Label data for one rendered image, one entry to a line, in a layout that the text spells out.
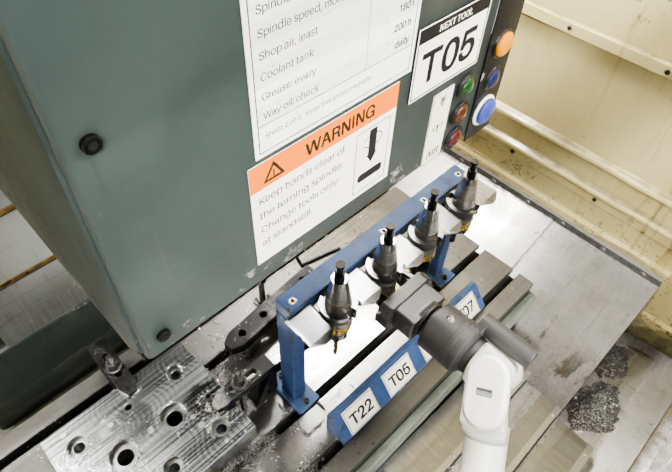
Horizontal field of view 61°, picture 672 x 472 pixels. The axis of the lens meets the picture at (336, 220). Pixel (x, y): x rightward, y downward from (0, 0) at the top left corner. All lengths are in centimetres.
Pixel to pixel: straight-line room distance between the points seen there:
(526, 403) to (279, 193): 114
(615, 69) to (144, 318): 117
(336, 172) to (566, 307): 118
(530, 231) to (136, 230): 138
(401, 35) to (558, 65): 102
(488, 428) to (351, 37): 65
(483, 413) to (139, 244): 64
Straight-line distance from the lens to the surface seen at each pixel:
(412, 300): 96
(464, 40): 53
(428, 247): 101
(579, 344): 156
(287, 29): 35
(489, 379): 89
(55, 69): 28
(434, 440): 134
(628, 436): 160
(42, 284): 131
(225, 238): 42
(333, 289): 86
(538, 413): 148
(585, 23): 138
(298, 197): 45
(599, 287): 161
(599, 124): 146
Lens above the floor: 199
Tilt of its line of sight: 48 degrees down
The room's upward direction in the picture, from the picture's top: 3 degrees clockwise
